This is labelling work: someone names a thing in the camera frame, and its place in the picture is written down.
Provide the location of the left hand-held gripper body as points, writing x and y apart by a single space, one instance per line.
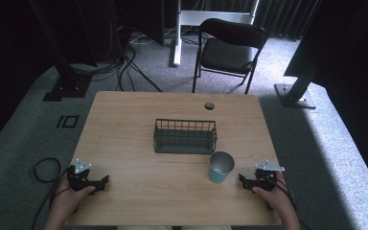
78 179

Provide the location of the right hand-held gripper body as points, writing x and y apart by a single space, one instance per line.
266 177

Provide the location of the teal metal cup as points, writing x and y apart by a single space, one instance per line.
219 172

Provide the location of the person's right hand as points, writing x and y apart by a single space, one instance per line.
278 198

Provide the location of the person's left hand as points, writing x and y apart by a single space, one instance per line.
67 201

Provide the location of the black metal stand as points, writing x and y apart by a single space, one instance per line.
295 94
65 83

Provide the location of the black folding chair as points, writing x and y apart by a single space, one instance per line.
226 56

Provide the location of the dark curtain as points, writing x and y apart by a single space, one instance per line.
284 16

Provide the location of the white desk frame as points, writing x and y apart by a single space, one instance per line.
185 17

